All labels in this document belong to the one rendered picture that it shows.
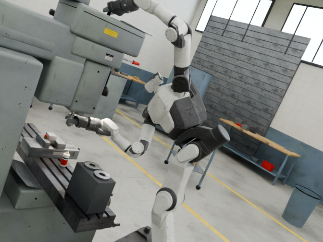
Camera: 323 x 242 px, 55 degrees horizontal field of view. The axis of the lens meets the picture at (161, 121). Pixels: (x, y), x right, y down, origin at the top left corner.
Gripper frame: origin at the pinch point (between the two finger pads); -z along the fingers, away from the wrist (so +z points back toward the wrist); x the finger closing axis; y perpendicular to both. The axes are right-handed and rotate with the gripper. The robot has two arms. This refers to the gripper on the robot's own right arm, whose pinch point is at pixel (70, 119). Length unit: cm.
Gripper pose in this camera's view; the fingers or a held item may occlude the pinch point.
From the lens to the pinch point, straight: 198.7
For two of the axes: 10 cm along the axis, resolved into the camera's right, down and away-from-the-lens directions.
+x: 4.6, 3.5, -8.1
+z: 8.1, 2.1, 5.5
